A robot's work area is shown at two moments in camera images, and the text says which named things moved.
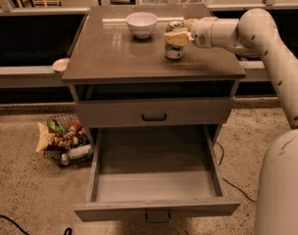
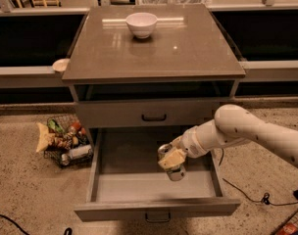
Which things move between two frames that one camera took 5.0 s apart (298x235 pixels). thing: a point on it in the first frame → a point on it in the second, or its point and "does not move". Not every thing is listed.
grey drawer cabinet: x=153 y=124 does not move
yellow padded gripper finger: x=192 y=20 → x=176 y=143
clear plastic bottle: x=79 y=152 does not move
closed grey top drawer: x=155 y=114 does not move
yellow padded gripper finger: x=178 y=36 → x=172 y=159
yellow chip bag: x=46 y=136 does not move
